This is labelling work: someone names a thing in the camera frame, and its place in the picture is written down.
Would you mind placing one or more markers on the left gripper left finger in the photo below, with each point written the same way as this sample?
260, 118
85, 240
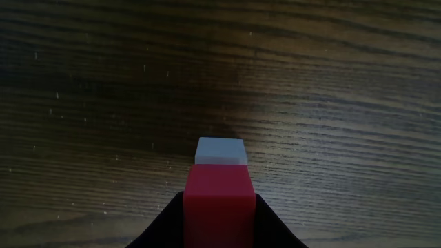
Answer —
167, 229

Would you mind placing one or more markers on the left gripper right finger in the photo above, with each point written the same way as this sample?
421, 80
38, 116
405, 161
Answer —
270, 230

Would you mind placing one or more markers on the red cube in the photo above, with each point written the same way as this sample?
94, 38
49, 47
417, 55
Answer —
219, 206

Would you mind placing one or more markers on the white cube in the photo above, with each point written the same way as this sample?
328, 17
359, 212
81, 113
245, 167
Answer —
220, 151

